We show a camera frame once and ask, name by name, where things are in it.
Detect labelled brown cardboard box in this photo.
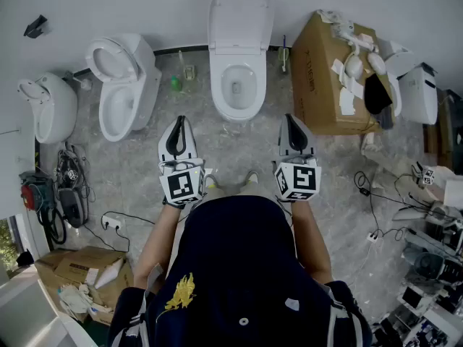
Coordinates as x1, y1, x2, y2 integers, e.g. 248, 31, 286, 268
54, 249, 135, 327

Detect white cone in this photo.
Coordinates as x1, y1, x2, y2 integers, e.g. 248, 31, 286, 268
94, 257, 126, 289

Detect red and black power tool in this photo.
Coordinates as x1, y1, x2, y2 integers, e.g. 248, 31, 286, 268
20, 171, 56, 213

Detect white egg-shaped toilet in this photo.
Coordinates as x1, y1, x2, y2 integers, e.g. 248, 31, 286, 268
17, 71, 79, 145

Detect white pipe fitting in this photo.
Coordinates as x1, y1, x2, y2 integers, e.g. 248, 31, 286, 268
332, 19, 380, 56

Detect glass window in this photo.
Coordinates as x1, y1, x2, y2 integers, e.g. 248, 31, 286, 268
0, 217, 22, 278

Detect white oval plastic pod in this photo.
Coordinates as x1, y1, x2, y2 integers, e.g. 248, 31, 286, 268
343, 54, 363, 80
368, 51, 387, 74

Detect clutter of electronic equipment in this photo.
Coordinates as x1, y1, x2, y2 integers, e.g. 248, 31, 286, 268
372, 193, 463, 347

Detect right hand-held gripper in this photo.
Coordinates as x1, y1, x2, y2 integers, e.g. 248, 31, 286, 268
271, 113, 323, 202

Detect white tall-backed toilet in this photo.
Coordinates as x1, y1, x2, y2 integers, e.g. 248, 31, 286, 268
85, 33, 163, 143

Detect person's beige trousers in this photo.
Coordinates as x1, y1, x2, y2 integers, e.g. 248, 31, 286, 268
208, 185, 267, 198

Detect person's dark shirt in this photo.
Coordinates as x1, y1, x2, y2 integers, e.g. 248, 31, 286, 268
108, 195, 373, 347

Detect idle grey hand-held gripper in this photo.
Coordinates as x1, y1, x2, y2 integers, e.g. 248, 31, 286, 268
56, 146, 90, 229

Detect small black wall bracket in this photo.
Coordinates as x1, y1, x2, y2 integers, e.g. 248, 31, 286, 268
23, 14, 48, 38

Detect white glossy fixture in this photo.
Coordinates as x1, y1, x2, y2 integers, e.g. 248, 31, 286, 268
0, 273, 90, 347

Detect small brown cardboard box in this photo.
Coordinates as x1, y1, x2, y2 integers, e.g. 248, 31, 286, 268
34, 247, 79, 285

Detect brown wooden cabinet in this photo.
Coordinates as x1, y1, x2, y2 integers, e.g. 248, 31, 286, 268
422, 88, 463, 175

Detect white power strip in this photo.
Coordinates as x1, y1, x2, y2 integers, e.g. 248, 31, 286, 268
101, 213, 122, 231

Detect crumpled white plastic wrap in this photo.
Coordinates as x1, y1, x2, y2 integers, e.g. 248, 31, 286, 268
317, 9, 347, 24

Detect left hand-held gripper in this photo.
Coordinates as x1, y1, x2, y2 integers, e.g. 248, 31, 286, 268
158, 115, 208, 210

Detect white paper sheets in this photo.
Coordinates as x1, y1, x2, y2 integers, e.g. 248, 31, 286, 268
331, 59, 366, 116

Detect large brown cardboard box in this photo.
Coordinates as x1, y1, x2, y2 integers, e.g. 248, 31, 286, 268
291, 11, 395, 136

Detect black cloth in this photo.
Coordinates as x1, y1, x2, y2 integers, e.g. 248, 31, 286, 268
363, 72, 394, 116

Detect person's left forearm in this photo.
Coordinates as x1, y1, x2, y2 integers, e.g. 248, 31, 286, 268
132, 202, 189, 289

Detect white toilet lid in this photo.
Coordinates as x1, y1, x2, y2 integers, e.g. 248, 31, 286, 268
208, 0, 275, 56

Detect person's right forearm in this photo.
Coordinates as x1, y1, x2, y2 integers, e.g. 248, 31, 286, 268
287, 200, 334, 285

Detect pile of white rags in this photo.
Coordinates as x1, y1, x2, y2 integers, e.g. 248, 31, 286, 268
56, 282, 111, 320

